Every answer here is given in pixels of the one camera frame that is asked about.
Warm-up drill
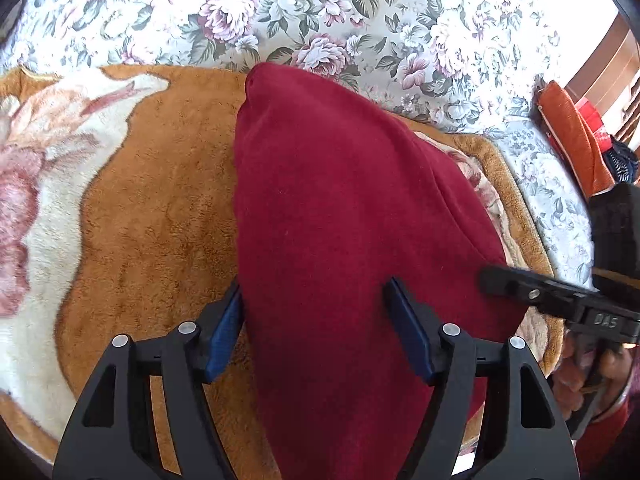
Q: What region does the person's right forearm red sleeve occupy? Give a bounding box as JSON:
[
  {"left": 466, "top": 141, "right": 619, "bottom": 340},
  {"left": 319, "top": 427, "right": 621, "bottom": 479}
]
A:
[{"left": 574, "top": 394, "right": 640, "bottom": 480}]

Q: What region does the dark red garment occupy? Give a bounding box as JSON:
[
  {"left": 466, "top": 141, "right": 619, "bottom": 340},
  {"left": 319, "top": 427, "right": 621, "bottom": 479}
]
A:
[{"left": 232, "top": 61, "right": 526, "bottom": 480}]

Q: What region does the brown wooden cabinet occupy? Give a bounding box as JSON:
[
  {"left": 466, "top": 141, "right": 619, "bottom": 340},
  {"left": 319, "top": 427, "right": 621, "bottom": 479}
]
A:
[{"left": 565, "top": 14, "right": 640, "bottom": 147}]

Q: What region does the brown floral plush blanket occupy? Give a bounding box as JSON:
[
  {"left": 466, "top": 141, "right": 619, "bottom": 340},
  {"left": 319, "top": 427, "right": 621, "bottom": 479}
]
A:
[{"left": 0, "top": 64, "right": 566, "bottom": 467}]

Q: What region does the person's right hand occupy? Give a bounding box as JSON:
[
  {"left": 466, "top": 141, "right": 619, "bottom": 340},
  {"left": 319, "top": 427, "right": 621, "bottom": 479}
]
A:
[{"left": 550, "top": 332, "right": 637, "bottom": 421}]

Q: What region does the orange cloth bag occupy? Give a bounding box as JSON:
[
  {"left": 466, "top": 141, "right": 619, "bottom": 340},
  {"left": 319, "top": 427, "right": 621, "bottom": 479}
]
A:
[{"left": 536, "top": 80, "right": 617, "bottom": 199}]

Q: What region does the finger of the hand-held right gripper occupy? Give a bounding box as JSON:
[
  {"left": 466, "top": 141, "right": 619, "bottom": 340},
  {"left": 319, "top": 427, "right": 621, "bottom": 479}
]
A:
[{"left": 479, "top": 264, "right": 585, "bottom": 319}]

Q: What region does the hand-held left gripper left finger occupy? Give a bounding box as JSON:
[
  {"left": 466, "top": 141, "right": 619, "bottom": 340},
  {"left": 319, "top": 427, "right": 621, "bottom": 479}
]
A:
[{"left": 52, "top": 281, "right": 245, "bottom": 480}]

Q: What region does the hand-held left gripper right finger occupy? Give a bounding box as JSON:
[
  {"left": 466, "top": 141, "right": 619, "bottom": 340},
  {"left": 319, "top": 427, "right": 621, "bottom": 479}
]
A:
[{"left": 383, "top": 276, "right": 581, "bottom": 480}]

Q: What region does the floral bed sheet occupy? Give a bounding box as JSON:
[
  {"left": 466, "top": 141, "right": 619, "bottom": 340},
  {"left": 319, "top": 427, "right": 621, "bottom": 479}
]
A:
[{"left": 0, "top": 0, "right": 623, "bottom": 292}]

